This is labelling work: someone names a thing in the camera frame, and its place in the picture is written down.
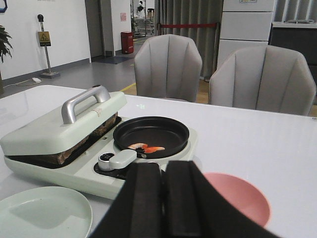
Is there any left beige upholstered chair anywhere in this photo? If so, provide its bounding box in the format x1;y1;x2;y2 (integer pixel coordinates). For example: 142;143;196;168
134;34;203;102

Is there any red barrier belt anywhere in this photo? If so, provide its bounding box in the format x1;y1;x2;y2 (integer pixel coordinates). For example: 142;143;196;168
158;23;218;28

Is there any yellow warning sign stand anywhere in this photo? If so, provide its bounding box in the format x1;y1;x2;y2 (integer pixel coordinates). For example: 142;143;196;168
37;14;60;79

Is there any bread slice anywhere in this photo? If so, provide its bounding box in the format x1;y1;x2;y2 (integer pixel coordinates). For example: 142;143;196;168
91;112;118;136
56;137;95;165

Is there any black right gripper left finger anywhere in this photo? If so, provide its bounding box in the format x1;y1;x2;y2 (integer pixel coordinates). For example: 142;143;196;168
90;163;161;238

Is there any red trash bin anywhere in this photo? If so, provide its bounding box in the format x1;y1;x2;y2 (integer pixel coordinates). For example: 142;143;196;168
120;31;134;54

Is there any right beige upholstered chair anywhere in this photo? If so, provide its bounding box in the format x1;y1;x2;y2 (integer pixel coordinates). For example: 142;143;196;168
209;45;317;116

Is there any mint green round plate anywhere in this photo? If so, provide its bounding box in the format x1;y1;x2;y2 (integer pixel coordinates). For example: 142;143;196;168
0;186;93;238

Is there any beige upholstered chair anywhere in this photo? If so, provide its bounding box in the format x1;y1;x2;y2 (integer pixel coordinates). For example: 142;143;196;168
134;34;203;102
209;45;317;116

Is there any breakfast maker hinged lid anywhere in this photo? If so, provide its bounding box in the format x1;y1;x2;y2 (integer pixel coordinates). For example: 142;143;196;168
0;85;127;156

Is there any orange shrimp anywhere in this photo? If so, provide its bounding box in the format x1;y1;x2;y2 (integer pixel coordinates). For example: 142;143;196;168
128;143;165;153

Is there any black round frying pan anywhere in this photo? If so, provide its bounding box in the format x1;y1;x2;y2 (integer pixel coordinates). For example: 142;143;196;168
109;117;197;169

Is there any green potted plant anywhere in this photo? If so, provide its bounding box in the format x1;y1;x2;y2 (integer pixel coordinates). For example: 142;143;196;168
0;24;14;95

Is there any pink plastic bowl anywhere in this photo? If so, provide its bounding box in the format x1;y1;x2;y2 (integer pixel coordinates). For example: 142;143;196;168
204;172;271;227

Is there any mint green breakfast maker base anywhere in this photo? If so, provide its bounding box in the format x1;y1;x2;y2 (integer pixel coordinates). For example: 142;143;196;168
3;115;199;200

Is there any left silver control knob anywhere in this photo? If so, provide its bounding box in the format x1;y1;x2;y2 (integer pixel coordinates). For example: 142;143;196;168
98;152;114;171

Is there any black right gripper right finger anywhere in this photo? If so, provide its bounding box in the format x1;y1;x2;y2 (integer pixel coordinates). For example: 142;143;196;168
165;161;276;238

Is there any white floor power strip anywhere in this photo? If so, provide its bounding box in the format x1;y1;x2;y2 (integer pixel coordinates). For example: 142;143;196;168
32;77;42;84

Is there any white refrigerator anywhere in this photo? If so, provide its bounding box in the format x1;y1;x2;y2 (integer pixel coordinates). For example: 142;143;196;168
217;0;275;66

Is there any dark kitchen counter cabinet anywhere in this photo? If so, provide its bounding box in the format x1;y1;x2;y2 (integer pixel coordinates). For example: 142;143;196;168
269;22;317;78

